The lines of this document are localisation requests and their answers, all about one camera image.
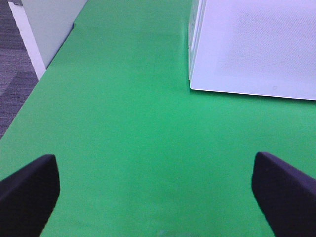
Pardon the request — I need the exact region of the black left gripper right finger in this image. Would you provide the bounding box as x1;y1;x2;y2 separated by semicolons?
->
251;152;316;237

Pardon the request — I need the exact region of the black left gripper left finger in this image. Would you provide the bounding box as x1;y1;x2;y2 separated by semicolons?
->
0;155;60;237

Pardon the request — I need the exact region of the white microwave door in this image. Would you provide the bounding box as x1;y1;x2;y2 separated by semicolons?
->
189;0;316;100

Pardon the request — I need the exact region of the white partition panel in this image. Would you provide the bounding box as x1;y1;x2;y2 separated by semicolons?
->
8;0;87;79

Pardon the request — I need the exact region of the white microwave oven body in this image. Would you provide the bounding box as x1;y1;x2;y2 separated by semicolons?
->
188;0;207;81

